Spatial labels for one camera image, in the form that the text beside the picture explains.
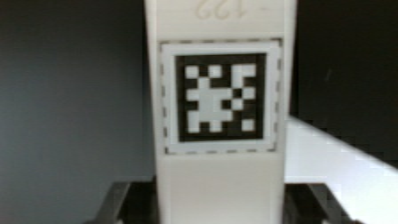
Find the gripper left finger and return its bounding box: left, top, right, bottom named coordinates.
left=87, top=182, right=158, bottom=224

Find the white marker sheet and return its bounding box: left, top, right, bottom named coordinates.
left=284, top=118, right=398, bottom=224

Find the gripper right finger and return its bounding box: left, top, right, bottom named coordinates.
left=282, top=183, right=362, bottom=224

